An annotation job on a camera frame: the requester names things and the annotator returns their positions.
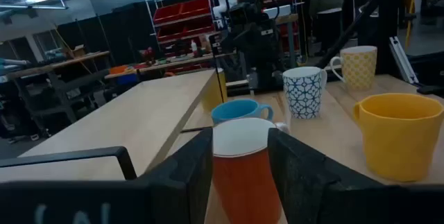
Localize white mug yellow lattice pattern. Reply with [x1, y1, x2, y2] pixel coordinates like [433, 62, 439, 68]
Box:
[329, 45, 378, 92]

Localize wooden shelf black metal legs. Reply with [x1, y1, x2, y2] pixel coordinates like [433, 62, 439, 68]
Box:
[0, 68, 223, 183]

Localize rack with red bins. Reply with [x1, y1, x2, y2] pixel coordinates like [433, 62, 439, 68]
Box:
[145, 0, 301, 76]

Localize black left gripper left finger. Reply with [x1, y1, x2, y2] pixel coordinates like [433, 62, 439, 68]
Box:
[138, 128, 214, 224]

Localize black rig upright post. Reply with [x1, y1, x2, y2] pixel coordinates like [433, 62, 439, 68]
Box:
[376, 0, 405, 76]

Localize mustard mug white handle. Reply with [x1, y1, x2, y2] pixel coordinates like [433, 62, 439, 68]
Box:
[200, 67, 229, 113]

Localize light blue mug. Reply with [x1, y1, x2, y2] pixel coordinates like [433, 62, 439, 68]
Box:
[210, 98, 275, 126]

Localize wooden workbench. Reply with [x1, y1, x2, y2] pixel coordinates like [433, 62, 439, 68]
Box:
[103, 52, 240, 81]
[5, 50, 111, 124]

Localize orange-red mug white handle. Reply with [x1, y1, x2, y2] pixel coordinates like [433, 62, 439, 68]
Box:
[212, 117, 291, 224]

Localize black rig diagonal brace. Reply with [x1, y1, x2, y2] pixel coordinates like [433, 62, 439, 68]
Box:
[314, 0, 382, 69]

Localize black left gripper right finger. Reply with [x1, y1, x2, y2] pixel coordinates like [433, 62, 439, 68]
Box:
[268, 128, 379, 224]

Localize silver aluminium extrusion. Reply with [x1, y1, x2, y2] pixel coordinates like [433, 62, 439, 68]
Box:
[388, 35, 420, 85]

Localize white mug blue floral pattern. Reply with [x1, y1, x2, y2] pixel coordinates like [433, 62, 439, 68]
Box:
[282, 66, 328, 120]

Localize yellow faceted mug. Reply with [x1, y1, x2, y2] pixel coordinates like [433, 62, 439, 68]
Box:
[352, 92, 444, 183]

